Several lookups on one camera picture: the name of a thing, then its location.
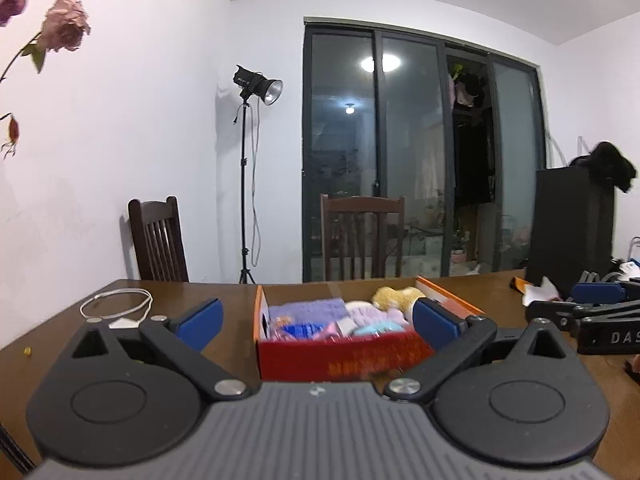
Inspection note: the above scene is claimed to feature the dark wooden chair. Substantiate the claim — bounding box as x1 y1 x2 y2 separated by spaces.
320 194 405 281
128 196 189 283

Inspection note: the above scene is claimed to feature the light blue plush toy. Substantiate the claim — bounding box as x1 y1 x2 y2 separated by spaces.
352 321 406 337

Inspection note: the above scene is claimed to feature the dark wooden chair right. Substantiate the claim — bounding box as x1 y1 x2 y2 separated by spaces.
320 194 405 281

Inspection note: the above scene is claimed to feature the dark wooden chair left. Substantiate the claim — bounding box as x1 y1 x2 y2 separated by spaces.
128 196 189 283

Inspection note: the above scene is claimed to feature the glass sliding door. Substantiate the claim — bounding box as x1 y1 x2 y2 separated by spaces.
302 18 546 282

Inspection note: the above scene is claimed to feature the black garment on cabinet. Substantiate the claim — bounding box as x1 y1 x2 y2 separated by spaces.
570 141 637 193

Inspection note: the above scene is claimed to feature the black speaker cabinet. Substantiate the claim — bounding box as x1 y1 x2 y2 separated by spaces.
525 167 615 298

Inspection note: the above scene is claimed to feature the orange white paper package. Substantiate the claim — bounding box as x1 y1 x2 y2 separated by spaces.
509 276 561 307

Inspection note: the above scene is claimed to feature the studio light on stand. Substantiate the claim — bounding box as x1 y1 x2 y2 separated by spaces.
232 64 283 284

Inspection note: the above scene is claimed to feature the red orange cardboard box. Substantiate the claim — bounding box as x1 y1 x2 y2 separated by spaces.
253 276 483 382

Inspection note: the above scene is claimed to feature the white and yellow plush toy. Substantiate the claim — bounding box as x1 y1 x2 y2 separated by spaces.
371 286 424 313

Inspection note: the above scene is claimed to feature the blue tissue pack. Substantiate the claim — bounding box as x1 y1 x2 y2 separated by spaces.
279 323 326 340

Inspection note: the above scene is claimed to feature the purple folded cloth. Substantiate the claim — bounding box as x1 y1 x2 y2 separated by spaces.
269 298 348 328

